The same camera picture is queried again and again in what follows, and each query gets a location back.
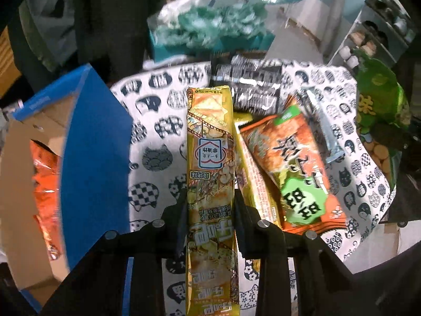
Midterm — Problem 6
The orange green-label snack packet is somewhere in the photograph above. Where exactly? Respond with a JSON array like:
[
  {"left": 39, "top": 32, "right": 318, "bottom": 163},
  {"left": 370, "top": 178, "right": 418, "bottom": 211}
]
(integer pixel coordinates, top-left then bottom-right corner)
[{"left": 240, "top": 103, "right": 348, "bottom": 236}]

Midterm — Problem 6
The green snack bag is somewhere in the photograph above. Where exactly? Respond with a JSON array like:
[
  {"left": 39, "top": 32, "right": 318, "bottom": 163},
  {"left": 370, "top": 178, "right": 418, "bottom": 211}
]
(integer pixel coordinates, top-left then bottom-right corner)
[{"left": 353, "top": 49, "right": 412, "bottom": 192}]

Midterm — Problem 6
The silver snack packet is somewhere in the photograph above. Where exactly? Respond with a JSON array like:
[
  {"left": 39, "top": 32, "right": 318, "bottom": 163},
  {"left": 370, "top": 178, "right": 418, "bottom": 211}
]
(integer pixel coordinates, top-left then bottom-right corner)
[{"left": 298, "top": 87, "right": 347, "bottom": 164}]

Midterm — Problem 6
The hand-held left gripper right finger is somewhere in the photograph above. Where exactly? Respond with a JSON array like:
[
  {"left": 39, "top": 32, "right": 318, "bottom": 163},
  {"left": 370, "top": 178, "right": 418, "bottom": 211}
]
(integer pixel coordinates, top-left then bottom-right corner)
[{"left": 233, "top": 187, "right": 355, "bottom": 316}]

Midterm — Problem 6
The white shelf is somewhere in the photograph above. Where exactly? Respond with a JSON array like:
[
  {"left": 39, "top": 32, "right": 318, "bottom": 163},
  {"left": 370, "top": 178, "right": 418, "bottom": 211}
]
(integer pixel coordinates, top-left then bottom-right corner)
[{"left": 328, "top": 0, "right": 418, "bottom": 70}]

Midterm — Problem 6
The black snack packet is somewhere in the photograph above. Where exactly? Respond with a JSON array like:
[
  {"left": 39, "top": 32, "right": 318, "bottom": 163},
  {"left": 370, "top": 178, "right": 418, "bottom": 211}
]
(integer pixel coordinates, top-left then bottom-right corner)
[
  {"left": 230, "top": 57, "right": 284, "bottom": 113},
  {"left": 210, "top": 56, "right": 250, "bottom": 88}
]

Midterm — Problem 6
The dark cloth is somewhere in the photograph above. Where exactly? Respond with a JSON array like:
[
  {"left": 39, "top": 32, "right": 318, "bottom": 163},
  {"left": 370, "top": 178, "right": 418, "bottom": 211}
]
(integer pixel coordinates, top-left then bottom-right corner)
[{"left": 73, "top": 0, "right": 179, "bottom": 83}]

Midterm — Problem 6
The teal box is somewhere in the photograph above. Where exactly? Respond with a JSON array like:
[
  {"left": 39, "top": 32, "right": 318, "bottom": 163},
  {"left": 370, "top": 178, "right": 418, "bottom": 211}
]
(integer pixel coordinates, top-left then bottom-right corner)
[{"left": 148, "top": 28, "right": 274, "bottom": 64}]

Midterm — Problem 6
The shiny orange snack packet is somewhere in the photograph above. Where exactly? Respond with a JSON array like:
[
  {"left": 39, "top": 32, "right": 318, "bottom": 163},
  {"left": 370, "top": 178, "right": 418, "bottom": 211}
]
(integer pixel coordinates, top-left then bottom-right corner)
[{"left": 29, "top": 140, "right": 64, "bottom": 261}]

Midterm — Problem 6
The cat-print cloth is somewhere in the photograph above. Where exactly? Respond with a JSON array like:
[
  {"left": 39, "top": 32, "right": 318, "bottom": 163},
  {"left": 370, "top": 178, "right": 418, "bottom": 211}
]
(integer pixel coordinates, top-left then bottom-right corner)
[{"left": 110, "top": 57, "right": 400, "bottom": 316}]

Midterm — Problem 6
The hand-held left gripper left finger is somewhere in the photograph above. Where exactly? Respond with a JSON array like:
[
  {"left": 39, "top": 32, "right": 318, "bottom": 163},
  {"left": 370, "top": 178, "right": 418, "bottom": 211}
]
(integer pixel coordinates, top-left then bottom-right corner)
[{"left": 42, "top": 192, "right": 189, "bottom": 316}]

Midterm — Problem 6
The blue cardboard box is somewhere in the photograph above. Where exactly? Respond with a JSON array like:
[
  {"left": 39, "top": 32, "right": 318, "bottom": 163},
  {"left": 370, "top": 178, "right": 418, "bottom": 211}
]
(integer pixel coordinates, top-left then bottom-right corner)
[{"left": 0, "top": 64, "right": 134, "bottom": 315}]

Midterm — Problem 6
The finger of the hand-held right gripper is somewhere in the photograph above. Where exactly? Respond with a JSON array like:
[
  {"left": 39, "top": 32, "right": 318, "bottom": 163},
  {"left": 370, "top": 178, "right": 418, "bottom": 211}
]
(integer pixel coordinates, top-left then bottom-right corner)
[{"left": 373, "top": 122, "right": 412, "bottom": 155}]

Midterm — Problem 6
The long yellow snack packet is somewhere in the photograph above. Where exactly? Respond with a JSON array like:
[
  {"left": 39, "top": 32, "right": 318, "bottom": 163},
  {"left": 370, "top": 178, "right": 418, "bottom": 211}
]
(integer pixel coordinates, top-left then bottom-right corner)
[
  {"left": 234, "top": 112, "right": 283, "bottom": 270},
  {"left": 186, "top": 86, "right": 239, "bottom": 316}
]

